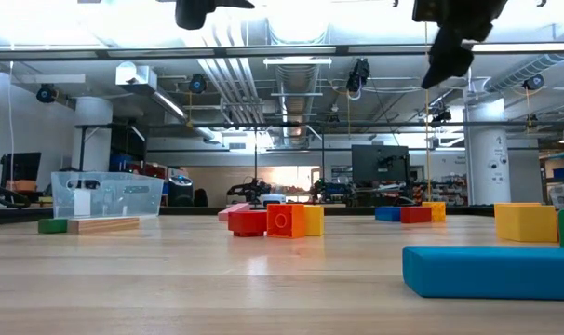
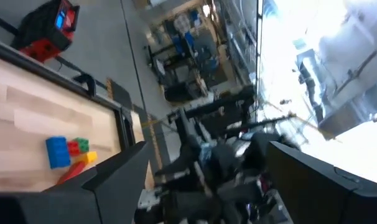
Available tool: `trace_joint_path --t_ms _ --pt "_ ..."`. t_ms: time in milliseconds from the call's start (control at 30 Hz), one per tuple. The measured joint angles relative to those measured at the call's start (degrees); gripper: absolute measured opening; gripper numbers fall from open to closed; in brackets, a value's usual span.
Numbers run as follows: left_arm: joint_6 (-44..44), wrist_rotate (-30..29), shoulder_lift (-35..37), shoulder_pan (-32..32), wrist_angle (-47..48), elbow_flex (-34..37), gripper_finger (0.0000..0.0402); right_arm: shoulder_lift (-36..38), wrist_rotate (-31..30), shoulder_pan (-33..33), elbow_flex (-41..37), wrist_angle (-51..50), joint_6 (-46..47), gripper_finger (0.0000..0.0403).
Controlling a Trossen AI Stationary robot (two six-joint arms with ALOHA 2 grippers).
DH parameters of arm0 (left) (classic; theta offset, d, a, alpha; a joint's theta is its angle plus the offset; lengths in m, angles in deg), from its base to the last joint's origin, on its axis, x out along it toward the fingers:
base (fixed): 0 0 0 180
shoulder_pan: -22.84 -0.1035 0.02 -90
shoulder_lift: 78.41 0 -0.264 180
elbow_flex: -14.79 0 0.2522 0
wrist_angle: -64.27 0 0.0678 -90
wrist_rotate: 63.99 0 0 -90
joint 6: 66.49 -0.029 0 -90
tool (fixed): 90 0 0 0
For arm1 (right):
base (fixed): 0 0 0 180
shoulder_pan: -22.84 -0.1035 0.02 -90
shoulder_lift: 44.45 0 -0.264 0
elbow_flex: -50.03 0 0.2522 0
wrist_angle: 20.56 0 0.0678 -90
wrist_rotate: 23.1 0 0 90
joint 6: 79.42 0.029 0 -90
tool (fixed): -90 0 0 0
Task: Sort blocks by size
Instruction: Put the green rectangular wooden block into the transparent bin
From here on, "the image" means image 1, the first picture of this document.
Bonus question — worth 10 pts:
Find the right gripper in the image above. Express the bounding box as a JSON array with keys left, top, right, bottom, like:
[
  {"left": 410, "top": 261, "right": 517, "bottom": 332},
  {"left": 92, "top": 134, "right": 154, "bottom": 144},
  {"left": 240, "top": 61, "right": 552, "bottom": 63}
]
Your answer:
[{"left": 421, "top": 0, "right": 509, "bottom": 89}]

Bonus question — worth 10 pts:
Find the yellow toy brick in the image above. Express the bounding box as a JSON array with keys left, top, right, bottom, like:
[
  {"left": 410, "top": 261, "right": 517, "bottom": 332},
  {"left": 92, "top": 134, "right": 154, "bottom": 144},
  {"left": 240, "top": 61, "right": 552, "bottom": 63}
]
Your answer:
[
  {"left": 421, "top": 201, "right": 448, "bottom": 223},
  {"left": 303, "top": 205, "right": 326, "bottom": 237}
]

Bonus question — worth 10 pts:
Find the red toy brick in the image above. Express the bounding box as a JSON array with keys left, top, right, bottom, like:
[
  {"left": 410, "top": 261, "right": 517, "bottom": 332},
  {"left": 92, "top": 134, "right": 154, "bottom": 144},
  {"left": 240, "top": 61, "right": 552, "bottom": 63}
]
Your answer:
[
  {"left": 399, "top": 206, "right": 433, "bottom": 225},
  {"left": 227, "top": 209, "right": 268, "bottom": 238}
]

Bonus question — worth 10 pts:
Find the large yellow wooden block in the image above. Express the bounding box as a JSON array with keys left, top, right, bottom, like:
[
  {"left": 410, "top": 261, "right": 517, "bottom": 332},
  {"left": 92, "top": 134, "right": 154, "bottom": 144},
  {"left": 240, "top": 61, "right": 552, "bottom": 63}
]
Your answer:
[{"left": 493, "top": 202, "right": 559, "bottom": 244}]

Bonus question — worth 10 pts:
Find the pink long wooden block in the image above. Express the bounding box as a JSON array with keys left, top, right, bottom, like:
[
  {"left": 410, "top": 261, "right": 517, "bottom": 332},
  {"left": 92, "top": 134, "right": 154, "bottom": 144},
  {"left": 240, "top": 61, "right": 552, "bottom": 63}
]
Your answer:
[{"left": 217, "top": 202, "right": 251, "bottom": 222}]

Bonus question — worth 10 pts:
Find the long blue wooden block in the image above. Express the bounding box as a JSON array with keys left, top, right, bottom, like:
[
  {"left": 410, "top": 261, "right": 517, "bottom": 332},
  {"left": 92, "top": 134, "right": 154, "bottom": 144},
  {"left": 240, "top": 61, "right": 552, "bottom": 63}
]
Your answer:
[{"left": 401, "top": 245, "right": 564, "bottom": 301}]

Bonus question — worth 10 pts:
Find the orange toy brick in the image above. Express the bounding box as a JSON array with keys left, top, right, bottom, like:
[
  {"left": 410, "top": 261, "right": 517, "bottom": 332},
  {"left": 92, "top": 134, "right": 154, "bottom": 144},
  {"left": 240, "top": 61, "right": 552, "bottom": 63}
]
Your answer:
[{"left": 266, "top": 203, "right": 306, "bottom": 240}]

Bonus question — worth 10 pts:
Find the natural wood long block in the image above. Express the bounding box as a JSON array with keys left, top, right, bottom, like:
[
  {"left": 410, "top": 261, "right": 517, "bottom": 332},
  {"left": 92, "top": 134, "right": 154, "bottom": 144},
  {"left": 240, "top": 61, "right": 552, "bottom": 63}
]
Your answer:
[{"left": 67, "top": 216, "right": 141, "bottom": 235}]

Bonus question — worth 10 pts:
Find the black crossbar with light strips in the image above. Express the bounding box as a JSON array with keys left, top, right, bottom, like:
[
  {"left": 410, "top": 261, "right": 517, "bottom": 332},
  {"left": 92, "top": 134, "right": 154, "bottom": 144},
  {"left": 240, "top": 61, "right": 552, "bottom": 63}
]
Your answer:
[{"left": 0, "top": 41, "right": 564, "bottom": 62}]

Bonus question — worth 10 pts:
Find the black ceiling-hung device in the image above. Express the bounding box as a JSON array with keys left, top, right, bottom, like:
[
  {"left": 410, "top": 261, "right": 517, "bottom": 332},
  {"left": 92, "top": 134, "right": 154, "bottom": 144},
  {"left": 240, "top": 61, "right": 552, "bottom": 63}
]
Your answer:
[{"left": 345, "top": 57, "right": 372, "bottom": 101}]

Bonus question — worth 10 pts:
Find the white column with printed marks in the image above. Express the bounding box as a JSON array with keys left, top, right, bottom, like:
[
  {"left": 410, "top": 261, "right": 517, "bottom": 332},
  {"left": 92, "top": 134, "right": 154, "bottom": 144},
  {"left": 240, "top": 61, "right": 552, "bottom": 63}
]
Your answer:
[{"left": 464, "top": 98, "right": 513, "bottom": 207}]

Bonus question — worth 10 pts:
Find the long ceiling light fixture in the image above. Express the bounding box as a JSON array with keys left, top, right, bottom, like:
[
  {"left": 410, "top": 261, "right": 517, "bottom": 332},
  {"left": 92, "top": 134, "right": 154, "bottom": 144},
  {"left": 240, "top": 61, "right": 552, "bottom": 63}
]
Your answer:
[{"left": 262, "top": 56, "right": 333, "bottom": 67}]

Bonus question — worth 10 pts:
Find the dark monitor screen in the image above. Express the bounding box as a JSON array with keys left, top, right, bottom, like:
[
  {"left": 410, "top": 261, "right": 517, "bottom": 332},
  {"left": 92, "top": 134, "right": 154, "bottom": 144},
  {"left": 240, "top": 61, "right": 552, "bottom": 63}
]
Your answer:
[{"left": 351, "top": 144, "right": 410, "bottom": 183}]

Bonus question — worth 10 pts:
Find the parts shelf with bins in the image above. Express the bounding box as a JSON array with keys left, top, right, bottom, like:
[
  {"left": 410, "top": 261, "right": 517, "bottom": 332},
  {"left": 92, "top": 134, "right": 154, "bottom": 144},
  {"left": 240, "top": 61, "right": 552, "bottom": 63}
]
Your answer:
[{"left": 410, "top": 173, "right": 469, "bottom": 208}]

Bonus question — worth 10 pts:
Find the black shelf cabinet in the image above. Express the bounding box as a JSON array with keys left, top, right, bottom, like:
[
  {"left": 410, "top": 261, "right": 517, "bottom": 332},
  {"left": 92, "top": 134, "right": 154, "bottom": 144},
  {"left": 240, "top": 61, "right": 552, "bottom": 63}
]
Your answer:
[{"left": 108, "top": 121, "right": 148, "bottom": 174}]

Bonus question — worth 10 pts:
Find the plain white column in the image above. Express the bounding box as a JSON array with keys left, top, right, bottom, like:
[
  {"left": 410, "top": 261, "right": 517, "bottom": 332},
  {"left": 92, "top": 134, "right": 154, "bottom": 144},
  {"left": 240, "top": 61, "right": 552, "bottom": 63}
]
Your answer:
[{"left": 71, "top": 96, "right": 114, "bottom": 174}]

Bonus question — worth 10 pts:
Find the black cylindrical air purifier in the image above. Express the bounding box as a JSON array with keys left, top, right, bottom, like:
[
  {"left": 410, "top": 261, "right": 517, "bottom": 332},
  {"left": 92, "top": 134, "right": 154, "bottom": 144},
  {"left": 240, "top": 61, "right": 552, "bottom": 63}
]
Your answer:
[{"left": 167, "top": 174, "right": 195, "bottom": 208}]

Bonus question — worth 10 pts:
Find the white box device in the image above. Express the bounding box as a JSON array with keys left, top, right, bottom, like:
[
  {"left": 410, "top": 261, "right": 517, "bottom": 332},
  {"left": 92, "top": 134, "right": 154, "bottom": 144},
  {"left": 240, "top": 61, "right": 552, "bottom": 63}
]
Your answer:
[{"left": 260, "top": 193, "right": 288, "bottom": 208}]

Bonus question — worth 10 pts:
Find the clear plastic bin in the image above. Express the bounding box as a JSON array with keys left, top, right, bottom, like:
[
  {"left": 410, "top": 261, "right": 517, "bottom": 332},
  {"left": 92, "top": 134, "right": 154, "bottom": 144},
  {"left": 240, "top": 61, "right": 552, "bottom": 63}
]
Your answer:
[{"left": 50, "top": 171, "right": 166, "bottom": 220}]

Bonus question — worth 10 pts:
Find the white rectangular label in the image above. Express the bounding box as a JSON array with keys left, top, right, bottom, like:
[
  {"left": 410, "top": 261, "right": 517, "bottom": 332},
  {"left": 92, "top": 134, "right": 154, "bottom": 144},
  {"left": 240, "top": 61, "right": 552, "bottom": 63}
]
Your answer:
[{"left": 74, "top": 188, "right": 92, "bottom": 218}]

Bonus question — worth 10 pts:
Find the black rectangular panel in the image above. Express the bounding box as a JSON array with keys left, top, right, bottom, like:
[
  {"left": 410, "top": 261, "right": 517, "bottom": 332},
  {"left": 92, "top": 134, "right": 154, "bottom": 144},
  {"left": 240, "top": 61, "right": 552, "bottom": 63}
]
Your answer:
[{"left": 0, "top": 152, "right": 43, "bottom": 193}]

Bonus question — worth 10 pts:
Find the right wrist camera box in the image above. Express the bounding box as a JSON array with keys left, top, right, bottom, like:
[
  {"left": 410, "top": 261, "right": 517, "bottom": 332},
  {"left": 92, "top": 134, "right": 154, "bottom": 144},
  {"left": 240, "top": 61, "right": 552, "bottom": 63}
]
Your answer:
[{"left": 411, "top": 0, "right": 440, "bottom": 23}]

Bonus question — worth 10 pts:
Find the blue-lens ceiling camera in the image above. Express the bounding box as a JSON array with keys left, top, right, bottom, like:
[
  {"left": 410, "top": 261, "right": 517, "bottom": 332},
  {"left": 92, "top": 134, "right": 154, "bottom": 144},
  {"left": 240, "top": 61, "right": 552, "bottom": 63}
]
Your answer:
[
  {"left": 522, "top": 73, "right": 546, "bottom": 92},
  {"left": 34, "top": 83, "right": 60, "bottom": 105},
  {"left": 188, "top": 73, "right": 208, "bottom": 96}
]

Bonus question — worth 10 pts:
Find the silver ribbed air duct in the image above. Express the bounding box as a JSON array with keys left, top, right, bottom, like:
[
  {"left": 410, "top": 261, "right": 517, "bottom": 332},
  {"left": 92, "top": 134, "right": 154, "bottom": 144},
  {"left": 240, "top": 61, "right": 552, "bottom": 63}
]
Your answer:
[{"left": 483, "top": 49, "right": 564, "bottom": 94}]

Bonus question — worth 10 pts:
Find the yellow hanging cord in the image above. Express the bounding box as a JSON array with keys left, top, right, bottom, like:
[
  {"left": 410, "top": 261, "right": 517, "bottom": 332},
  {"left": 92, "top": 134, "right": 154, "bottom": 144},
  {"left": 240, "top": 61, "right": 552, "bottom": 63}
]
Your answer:
[{"left": 423, "top": 20, "right": 432, "bottom": 202}]

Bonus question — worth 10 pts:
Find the white rectangular ventilation duct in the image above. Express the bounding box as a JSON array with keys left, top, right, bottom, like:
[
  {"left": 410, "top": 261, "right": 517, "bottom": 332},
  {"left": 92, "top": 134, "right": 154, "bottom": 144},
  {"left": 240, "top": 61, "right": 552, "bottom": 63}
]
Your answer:
[{"left": 114, "top": 61, "right": 190, "bottom": 123}]

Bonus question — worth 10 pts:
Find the silver ceiling air duct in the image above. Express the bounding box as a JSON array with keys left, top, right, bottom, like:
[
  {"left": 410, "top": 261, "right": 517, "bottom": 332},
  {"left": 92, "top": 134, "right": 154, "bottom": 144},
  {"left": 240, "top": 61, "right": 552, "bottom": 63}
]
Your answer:
[{"left": 266, "top": 0, "right": 330, "bottom": 146}]

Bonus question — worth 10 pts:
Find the distant black horizontal rail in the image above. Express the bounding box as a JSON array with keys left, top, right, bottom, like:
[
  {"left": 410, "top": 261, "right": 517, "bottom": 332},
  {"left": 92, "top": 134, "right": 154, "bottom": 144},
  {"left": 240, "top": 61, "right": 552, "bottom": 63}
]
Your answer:
[{"left": 74, "top": 119, "right": 564, "bottom": 130}]

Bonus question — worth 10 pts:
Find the black table frame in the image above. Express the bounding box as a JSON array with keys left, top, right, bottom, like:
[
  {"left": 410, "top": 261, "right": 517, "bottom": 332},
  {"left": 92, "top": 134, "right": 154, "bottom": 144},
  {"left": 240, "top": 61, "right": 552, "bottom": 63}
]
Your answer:
[{"left": 0, "top": 204, "right": 564, "bottom": 227}]

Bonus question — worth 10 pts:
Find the black curved cable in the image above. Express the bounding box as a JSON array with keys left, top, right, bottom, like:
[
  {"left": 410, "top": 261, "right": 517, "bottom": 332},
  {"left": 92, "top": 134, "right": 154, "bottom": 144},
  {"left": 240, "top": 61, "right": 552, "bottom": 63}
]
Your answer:
[{"left": 0, "top": 181, "right": 33, "bottom": 209}]

